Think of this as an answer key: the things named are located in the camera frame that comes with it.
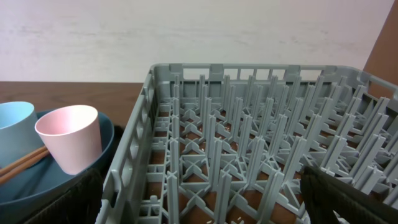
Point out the pink cup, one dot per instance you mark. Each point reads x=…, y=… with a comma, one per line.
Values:
x=72, y=136

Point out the grey dishwasher rack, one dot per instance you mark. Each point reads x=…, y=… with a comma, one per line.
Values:
x=225, y=143

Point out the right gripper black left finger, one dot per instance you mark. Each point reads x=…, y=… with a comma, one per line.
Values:
x=80, y=204

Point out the light blue cup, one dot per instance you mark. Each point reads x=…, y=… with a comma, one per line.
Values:
x=18, y=135

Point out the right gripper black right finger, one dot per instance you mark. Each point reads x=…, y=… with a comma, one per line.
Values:
x=327, y=198

